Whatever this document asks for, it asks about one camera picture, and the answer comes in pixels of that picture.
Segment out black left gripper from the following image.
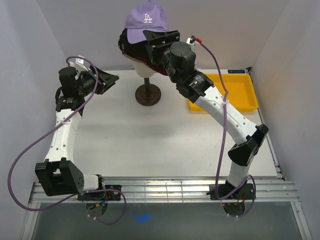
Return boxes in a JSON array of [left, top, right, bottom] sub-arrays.
[[76, 64, 119, 97]]

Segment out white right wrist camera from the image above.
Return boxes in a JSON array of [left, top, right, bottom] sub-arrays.
[[186, 35, 202, 45]]

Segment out purple baseball cap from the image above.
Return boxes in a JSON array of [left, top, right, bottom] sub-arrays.
[[124, 0, 170, 44]]

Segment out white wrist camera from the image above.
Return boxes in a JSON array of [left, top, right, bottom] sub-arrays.
[[186, 35, 202, 45], [68, 57, 89, 73]]

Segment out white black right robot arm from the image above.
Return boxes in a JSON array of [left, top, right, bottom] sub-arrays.
[[143, 30, 269, 200]]

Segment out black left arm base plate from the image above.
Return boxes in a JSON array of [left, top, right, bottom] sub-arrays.
[[77, 191, 121, 202]]

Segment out black cap white NY logo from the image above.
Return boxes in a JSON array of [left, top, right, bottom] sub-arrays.
[[118, 28, 152, 66]]

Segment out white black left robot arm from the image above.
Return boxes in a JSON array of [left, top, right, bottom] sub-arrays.
[[35, 66, 119, 200]]

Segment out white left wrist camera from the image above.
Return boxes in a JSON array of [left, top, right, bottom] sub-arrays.
[[68, 57, 89, 73]]

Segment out beige mannequin head on stand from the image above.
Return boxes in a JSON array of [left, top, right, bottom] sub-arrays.
[[124, 54, 161, 107]]

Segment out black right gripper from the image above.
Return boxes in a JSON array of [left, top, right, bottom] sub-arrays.
[[142, 30, 180, 84]]

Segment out yellow plastic bin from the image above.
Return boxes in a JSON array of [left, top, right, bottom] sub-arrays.
[[188, 73, 259, 113]]

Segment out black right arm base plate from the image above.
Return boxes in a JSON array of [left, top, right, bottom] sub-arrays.
[[207, 183, 255, 200]]

